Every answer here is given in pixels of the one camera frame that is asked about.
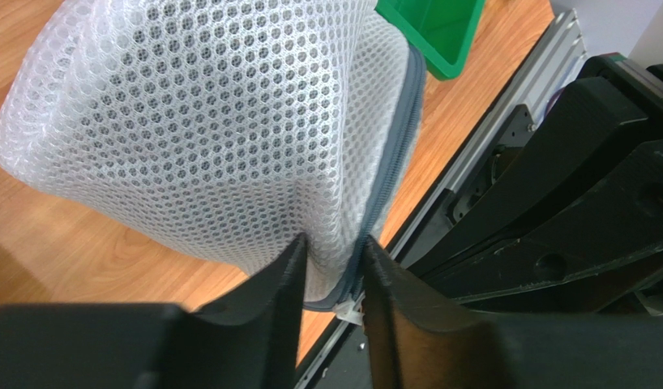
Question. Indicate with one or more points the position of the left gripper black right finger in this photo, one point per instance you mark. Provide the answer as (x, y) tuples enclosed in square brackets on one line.
[(418, 338)]

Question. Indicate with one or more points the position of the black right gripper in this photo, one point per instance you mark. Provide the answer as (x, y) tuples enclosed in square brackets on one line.
[(613, 108)]

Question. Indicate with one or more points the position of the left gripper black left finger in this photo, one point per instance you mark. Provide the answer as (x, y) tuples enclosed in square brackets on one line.
[(248, 338)]

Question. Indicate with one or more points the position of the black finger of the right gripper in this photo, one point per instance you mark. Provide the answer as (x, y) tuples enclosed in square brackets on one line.
[(617, 222)]

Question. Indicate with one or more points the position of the white mesh laundry bag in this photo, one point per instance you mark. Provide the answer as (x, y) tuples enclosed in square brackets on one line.
[(223, 129)]

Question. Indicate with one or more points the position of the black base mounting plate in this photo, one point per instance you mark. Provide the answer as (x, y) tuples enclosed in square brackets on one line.
[(461, 205)]

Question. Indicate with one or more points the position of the green plastic tray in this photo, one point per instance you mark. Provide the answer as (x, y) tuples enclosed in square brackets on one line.
[(442, 30)]

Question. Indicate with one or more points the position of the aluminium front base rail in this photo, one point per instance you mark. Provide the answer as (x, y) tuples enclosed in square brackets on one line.
[(551, 61)]

